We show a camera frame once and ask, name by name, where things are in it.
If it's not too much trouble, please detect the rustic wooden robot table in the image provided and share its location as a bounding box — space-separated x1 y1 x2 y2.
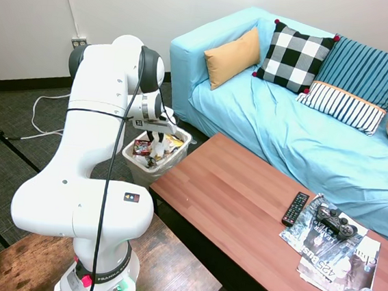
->
0 199 229 291

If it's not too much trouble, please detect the teal striped pillow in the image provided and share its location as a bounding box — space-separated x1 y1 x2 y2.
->
311 32 388 112

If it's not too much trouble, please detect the wall power outlet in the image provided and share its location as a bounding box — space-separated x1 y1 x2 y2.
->
70 36 88 51

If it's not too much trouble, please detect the black remote control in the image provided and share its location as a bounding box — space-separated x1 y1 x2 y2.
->
281 190 311 229

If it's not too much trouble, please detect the white tissue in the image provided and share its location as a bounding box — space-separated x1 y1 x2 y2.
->
149 133 168 161

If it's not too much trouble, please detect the white floor cable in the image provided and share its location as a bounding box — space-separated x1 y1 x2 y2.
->
0 87 71 157

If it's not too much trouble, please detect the yellow baked chips bag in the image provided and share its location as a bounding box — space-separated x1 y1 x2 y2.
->
163 132 185 152

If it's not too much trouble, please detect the reddish wooden coffee table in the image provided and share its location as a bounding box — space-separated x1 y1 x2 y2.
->
138 126 388 291

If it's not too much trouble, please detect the light blue sofa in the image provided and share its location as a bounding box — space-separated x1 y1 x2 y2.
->
153 0 388 247

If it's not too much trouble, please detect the navy white striped pillow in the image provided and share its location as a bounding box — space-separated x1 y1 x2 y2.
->
292 79 388 138

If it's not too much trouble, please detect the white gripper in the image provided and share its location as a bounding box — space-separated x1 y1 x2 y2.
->
129 114 179 146

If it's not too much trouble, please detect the business magazine with 425 print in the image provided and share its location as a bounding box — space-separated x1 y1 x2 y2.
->
294 229 383 291

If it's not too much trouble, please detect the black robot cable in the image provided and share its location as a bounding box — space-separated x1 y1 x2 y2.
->
49 39 185 291

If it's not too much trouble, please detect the white wall cable conduit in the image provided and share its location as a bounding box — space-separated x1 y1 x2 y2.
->
52 0 84 39

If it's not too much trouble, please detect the beige plastic trash bin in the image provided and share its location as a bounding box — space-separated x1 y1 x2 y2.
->
117 121 194 204

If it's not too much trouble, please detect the black game controller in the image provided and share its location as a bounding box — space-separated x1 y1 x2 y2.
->
313 204 361 243

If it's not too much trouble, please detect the glossy magazine with portrait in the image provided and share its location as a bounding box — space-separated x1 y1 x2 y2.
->
276 190 372 269

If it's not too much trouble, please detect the black white checkered pillow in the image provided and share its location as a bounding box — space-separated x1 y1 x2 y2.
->
250 17 342 98

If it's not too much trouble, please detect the red candy wrapper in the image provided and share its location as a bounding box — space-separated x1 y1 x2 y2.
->
133 138 153 156

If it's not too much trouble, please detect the plain orange pillow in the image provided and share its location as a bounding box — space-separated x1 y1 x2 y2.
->
200 22 264 96

